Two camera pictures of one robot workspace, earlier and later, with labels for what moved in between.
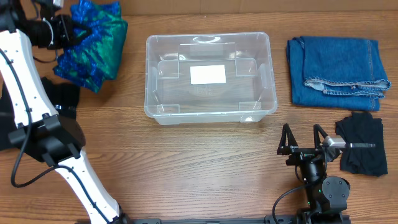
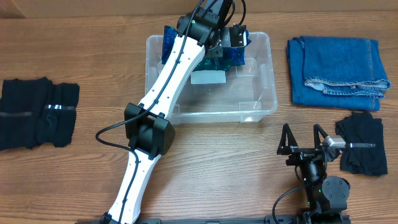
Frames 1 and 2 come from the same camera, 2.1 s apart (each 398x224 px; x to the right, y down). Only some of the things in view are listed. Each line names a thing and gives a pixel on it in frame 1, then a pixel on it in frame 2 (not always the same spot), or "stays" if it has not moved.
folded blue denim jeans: x=336 y=73 stays
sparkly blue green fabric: x=97 y=57 → x=170 y=35
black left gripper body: x=65 y=32 → x=232 y=37
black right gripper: x=301 y=154 stays
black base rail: x=250 y=221 stays
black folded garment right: x=362 y=127 stays
